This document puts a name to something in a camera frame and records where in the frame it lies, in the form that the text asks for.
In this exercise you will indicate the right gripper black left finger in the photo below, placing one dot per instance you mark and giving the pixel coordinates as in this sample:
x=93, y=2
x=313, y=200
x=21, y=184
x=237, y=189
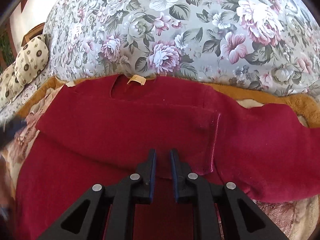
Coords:
x=107, y=212

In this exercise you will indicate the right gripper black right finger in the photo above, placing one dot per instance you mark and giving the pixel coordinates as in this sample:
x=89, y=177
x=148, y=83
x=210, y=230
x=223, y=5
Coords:
x=219, y=211

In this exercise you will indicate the red knit sweater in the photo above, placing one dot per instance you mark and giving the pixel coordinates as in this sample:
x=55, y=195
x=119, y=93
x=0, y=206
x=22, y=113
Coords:
x=99, y=131

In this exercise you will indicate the brown floral plush blanket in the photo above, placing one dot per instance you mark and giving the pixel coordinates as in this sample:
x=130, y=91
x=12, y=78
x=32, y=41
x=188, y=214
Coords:
x=296, y=219

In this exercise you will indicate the cream patterned pillow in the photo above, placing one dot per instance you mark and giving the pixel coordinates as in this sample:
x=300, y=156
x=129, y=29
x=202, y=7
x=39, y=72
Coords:
x=29, y=63

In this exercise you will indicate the green plant at window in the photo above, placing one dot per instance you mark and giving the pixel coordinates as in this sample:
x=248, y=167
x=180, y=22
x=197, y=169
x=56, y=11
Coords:
x=7, y=55

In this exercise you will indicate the wooden headboard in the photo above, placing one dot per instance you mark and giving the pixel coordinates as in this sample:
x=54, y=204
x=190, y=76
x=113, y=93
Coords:
x=37, y=30

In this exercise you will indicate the floral grey bedspread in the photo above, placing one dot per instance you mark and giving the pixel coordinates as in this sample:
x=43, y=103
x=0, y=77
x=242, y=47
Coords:
x=268, y=45

